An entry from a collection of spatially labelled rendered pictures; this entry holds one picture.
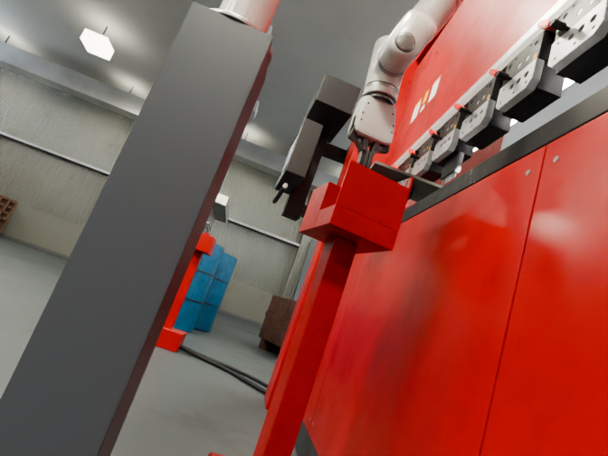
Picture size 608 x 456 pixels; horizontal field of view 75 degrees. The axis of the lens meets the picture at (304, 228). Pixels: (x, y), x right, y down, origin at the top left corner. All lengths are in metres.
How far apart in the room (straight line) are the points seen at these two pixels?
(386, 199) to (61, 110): 11.93
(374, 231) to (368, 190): 0.09
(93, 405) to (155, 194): 0.38
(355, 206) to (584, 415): 0.54
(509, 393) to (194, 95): 0.74
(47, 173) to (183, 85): 11.26
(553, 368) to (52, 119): 12.36
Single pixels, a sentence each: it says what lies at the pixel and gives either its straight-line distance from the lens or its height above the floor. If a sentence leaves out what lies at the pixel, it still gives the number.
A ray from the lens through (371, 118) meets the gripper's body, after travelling 0.96.
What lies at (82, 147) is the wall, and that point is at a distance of 12.04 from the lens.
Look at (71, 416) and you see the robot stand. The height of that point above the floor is 0.18.
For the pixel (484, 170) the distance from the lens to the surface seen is 0.88.
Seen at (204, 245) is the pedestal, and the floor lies 0.72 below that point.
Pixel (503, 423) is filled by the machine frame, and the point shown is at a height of 0.42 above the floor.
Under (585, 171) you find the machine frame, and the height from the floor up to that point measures 0.75.
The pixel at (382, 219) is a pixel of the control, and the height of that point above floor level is 0.72.
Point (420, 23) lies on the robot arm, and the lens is 1.02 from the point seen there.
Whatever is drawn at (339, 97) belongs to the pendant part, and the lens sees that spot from 2.64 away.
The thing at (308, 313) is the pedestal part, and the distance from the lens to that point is 0.89.
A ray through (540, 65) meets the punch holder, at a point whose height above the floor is 1.22.
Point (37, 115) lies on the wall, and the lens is 12.70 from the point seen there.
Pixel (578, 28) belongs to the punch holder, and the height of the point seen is 1.21.
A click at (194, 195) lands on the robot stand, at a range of 0.80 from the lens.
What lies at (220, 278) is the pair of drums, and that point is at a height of 0.61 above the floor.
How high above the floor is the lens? 0.45
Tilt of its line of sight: 13 degrees up
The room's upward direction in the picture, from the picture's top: 19 degrees clockwise
